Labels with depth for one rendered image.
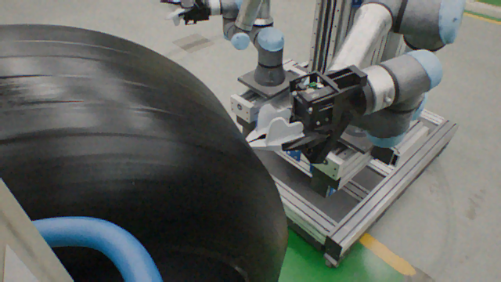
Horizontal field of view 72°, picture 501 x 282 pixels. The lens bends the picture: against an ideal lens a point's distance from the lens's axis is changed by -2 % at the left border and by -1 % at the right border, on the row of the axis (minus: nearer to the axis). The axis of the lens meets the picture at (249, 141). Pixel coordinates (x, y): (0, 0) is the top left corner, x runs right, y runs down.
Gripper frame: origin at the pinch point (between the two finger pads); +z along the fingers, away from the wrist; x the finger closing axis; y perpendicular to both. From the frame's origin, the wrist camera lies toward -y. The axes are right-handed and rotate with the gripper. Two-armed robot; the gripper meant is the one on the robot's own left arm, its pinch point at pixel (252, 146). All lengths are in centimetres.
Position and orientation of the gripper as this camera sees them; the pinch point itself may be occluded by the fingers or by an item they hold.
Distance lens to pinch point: 55.2
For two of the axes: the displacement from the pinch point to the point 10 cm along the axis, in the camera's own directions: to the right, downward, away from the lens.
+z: -9.0, 3.5, -2.4
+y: -1.0, -7.2, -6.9
